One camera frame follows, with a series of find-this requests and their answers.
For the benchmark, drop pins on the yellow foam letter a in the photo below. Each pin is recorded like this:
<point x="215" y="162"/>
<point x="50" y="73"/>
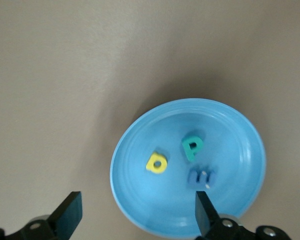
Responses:
<point x="162" y="166"/>

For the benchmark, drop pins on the teal foam letter p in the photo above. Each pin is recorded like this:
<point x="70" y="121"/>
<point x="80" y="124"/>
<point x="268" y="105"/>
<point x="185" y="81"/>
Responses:
<point x="190" y="151"/>

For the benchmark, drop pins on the blue round plate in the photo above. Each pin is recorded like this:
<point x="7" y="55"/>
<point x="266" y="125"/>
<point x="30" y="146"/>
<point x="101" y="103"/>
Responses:
<point x="227" y="150"/>

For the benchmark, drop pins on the blue foam letter m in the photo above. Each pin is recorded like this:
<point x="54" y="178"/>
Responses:
<point x="193" y="181"/>

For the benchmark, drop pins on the brown paper table cover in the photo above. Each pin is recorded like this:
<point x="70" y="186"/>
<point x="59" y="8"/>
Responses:
<point x="65" y="75"/>

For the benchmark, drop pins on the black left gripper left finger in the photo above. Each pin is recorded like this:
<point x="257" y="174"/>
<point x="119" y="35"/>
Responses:
<point x="62" y="217"/>

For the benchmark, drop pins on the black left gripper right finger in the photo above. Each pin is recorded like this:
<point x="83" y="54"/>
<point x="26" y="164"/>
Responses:
<point x="210" y="225"/>

